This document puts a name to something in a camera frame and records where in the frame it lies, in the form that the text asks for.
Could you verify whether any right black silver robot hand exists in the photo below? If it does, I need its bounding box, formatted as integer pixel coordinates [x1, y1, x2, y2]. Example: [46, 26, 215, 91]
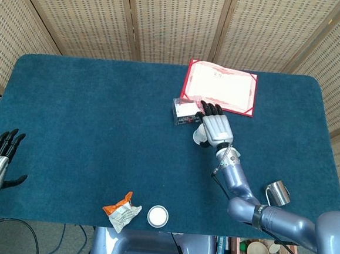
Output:
[190, 100, 237, 152]

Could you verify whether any white paper cup butterfly print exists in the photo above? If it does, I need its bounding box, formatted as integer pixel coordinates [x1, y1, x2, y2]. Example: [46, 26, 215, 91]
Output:
[191, 126, 211, 147]

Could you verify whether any white paper cup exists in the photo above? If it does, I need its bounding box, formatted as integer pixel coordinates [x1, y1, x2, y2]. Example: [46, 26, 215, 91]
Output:
[146, 204, 170, 229]

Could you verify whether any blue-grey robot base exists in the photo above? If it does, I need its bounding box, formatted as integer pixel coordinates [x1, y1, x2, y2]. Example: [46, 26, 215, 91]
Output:
[89, 226, 218, 254]

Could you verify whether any clear plastic box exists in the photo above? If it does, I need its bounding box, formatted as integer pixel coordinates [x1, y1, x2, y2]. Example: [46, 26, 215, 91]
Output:
[170, 96, 206, 128]

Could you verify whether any red certificate folder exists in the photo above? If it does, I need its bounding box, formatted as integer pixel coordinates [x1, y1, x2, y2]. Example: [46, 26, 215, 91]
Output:
[179, 57, 260, 118]

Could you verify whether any steel milk jug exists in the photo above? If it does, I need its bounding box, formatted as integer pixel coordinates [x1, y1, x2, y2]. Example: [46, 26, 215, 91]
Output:
[263, 179, 292, 208]

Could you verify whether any blue felt table cloth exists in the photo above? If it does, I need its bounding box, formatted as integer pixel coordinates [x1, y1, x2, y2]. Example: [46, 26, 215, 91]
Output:
[0, 50, 340, 246]

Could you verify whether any orange white snack wrapper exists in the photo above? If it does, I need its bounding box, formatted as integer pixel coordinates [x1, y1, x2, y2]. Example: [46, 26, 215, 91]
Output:
[100, 189, 144, 236]

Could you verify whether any wooden bowl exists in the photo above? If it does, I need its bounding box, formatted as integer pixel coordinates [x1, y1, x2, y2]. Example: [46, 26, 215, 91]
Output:
[246, 241, 271, 254]

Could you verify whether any black table control panel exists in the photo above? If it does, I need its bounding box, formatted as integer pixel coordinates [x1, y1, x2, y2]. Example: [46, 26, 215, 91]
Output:
[274, 240, 299, 247]

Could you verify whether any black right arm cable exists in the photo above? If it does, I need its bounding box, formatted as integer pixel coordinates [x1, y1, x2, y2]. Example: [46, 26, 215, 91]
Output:
[205, 168, 322, 254]

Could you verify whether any black floor cable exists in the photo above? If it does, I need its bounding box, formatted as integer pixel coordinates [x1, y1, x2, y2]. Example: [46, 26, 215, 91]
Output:
[0, 216, 42, 254]

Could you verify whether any blue floor cable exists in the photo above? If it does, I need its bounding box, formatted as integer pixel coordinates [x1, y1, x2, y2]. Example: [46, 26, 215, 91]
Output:
[49, 222, 67, 254]

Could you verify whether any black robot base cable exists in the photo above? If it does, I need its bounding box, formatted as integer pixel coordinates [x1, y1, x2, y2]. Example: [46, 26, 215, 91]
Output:
[169, 232, 193, 254]

